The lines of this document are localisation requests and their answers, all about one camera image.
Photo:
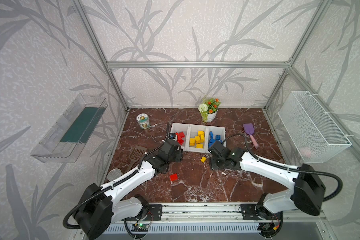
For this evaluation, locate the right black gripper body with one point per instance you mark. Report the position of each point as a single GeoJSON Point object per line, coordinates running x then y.
{"type": "Point", "coordinates": [216, 163]}

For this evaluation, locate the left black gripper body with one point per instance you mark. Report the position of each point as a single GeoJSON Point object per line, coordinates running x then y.
{"type": "Point", "coordinates": [174, 144]}

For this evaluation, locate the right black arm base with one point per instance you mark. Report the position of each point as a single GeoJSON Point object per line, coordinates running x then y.
{"type": "Point", "coordinates": [253, 210]}

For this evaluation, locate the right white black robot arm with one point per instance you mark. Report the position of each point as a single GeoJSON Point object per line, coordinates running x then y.
{"type": "Point", "coordinates": [306, 189]}

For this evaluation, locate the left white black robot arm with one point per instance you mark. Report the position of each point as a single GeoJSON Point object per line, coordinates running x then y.
{"type": "Point", "coordinates": [100, 206]}

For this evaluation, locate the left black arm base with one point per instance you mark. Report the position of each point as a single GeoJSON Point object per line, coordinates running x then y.
{"type": "Point", "coordinates": [149, 211]}

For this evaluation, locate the left white bin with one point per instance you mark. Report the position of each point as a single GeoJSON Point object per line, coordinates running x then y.
{"type": "Point", "coordinates": [185, 128]}

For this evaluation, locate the white bin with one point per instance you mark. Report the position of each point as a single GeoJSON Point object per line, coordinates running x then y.
{"type": "Point", "coordinates": [194, 132]}
{"type": "Point", "coordinates": [215, 134]}
{"type": "Point", "coordinates": [185, 128]}

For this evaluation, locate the right white bin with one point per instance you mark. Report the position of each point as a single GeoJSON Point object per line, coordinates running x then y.
{"type": "Point", "coordinates": [215, 134]}

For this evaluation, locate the middle white bin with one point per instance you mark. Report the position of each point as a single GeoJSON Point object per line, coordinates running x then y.
{"type": "Point", "coordinates": [194, 132]}

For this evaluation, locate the brown slotted scoop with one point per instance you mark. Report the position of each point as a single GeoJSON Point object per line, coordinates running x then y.
{"type": "Point", "coordinates": [136, 155]}

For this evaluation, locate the purple pink scoop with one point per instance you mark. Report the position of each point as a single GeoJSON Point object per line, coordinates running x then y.
{"type": "Point", "coordinates": [249, 130]}

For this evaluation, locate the white potted flower plant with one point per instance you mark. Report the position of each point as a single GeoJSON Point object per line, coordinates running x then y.
{"type": "Point", "coordinates": [208, 109]}

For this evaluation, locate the green circuit board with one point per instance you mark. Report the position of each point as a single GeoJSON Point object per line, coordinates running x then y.
{"type": "Point", "coordinates": [136, 228]}

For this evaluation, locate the pink item in basket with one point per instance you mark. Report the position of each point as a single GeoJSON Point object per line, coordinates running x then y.
{"type": "Point", "coordinates": [306, 152]}

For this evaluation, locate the green mat in shelf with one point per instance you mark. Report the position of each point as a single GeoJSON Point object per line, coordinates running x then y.
{"type": "Point", "coordinates": [79, 126]}

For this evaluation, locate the aluminium front rail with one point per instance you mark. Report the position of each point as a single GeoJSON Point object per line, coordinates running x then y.
{"type": "Point", "coordinates": [203, 212]}

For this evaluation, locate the white wire mesh basket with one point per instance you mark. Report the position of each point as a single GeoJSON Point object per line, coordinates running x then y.
{"type": "Point", "coordinates": [310, 125]}

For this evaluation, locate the clear plastic wall shelf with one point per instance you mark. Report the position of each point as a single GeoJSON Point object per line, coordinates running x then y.
{"type": "Point", "coordinates": [51, 150]}

